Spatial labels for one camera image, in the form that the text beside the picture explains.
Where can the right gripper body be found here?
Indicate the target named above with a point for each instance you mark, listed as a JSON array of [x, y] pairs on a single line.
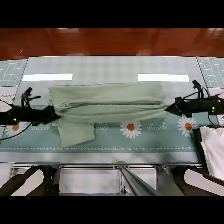
[[190, 106]]

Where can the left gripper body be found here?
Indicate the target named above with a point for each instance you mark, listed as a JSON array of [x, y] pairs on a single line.
[[33, 116]]

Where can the pale green T-shirt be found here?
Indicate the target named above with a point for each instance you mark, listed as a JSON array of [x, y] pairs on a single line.
[[106, 100]]

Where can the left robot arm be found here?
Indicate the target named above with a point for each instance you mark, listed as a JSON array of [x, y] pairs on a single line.
[[31, 181]]

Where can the white garment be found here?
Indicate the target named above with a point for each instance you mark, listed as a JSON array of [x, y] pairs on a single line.
[[213, 150]]

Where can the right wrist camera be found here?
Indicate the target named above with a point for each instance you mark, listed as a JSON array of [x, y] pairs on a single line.
[[198, 87]]

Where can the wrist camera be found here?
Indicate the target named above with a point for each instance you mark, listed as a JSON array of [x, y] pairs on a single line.
[[26, 95], [198, 87]]

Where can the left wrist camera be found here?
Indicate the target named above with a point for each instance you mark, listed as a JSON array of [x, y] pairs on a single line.
[[26, 95]]

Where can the silver frame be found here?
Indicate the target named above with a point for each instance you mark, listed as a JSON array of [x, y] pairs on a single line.
[[140, 185]]

